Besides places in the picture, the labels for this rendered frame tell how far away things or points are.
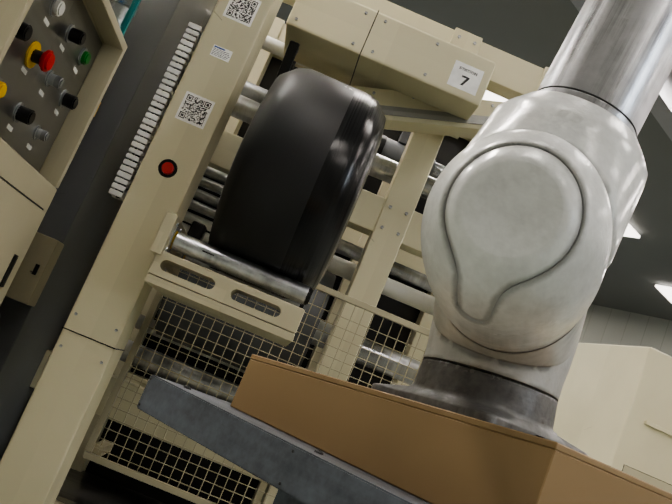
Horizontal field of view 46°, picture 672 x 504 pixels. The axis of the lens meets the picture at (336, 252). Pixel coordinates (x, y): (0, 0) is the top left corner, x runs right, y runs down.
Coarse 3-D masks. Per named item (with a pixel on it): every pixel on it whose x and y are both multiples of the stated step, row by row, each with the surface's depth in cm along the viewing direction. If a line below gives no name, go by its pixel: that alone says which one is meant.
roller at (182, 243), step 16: (176, 240) 179; (192, 240) 180; (192, 256) 180; (208, 256) 180; (224, 256) 180; (240, 272) 180; (256, 272) 180; (272, 272) 181; (272, 288) 181; (288, 288) 180; (304, 288) 181; (304, 304) 182
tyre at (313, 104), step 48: (288, 96) 178; (336, 96) 183; (240, 144) 181; (288, 144) 173; (336, 144) 175; (240, 192) 174; (288, 192) 173; (336, 192) 174; (240, 240) 179; (288, 240) 177; (336, 240) 179
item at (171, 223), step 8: (168, 216) 176; (176, 216) 177; (168, 224) 176; (176, 224) 178; (160, 232) 176; (168, 232) 176; (184, 232) 195; (160, 240) 175; (168, 240) 177; (152, 248) 175; (160, 248) 175; (168, 248) 179; (176, 272) 209
